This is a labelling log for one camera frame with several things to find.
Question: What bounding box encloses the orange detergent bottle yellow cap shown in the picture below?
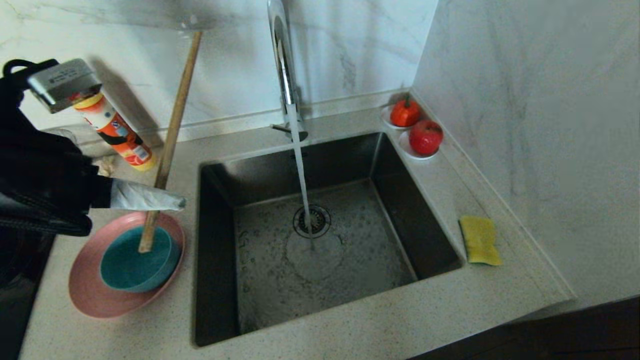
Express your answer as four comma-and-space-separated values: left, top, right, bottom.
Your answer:
71, 91, 158, 172

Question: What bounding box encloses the golden utensil handle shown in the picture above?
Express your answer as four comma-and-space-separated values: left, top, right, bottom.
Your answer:
138, 31, 204, 254

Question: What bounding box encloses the chrome kitchen faucet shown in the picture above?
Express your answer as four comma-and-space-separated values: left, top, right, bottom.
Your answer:
264, 0, 309, 144

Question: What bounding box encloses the yellow sponge green backing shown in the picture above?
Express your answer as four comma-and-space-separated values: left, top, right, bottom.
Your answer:
460, 216, 503, 267

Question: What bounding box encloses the stainless steel sink basin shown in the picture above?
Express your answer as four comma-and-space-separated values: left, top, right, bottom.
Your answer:
192, 131, 463, 347

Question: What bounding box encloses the clear glass jug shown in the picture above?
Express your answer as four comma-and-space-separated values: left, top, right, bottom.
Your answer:
47, 127, 83, 147

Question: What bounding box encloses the crumpled beige tissue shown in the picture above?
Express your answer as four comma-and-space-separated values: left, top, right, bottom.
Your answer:
92, 155, 117, 178

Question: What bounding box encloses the teal bowl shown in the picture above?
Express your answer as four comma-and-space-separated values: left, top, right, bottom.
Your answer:
99, 225, 182, 294

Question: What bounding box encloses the pink plate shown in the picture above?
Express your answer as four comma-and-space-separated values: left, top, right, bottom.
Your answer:
68, 211, 186, 320

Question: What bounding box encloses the black stove cooktop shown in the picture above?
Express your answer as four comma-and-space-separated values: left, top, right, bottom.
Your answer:
0, 232, 57, 360

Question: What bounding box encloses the running water stream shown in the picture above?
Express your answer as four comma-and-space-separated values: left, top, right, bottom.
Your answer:
287, 102, 319, 253

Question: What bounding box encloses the round metal drain strainer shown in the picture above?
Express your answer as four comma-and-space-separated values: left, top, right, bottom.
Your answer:
293, 204, 332, 239

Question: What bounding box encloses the small white dish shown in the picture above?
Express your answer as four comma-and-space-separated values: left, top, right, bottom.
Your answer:
398, 131, 440, 161
382, 104, 422, 131

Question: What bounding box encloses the red tomato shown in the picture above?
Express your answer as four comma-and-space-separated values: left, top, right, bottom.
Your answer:
389, 97, 422, 128

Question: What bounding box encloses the red apple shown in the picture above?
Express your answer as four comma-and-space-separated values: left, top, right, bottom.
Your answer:
409, 119, 444, 156

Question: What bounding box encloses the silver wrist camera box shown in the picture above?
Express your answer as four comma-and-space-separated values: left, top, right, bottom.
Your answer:
27, 58, 104, 115

